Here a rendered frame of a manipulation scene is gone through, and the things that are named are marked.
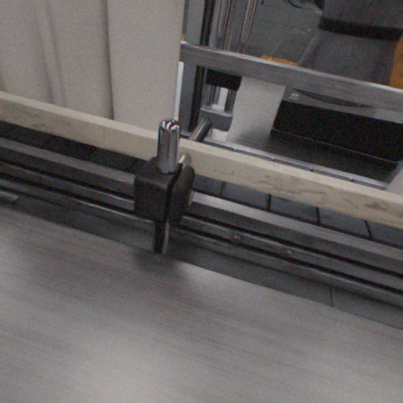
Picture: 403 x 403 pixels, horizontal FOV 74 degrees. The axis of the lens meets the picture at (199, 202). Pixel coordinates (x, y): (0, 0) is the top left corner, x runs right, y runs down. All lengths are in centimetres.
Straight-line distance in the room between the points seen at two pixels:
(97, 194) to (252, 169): 13
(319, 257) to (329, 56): 33
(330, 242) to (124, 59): 19
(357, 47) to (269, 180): 32
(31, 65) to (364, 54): 41
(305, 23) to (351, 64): 507
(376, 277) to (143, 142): 20
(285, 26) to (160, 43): 536
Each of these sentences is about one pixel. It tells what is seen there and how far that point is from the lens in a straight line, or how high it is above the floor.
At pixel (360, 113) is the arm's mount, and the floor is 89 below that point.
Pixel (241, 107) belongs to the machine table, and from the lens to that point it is 54.
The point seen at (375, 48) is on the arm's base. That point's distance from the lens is 49.
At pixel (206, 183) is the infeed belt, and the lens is 22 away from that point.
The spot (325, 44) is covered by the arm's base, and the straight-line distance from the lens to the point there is 49.
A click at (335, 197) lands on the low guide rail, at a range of 20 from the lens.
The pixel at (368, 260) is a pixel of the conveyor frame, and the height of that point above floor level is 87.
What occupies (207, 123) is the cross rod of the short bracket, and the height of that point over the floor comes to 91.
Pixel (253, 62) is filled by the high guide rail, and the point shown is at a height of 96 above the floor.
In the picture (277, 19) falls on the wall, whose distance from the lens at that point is 555.
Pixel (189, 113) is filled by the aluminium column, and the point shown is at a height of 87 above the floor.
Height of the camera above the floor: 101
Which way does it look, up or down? 40 degrees down
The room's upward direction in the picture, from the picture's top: 11 degrees clockwise
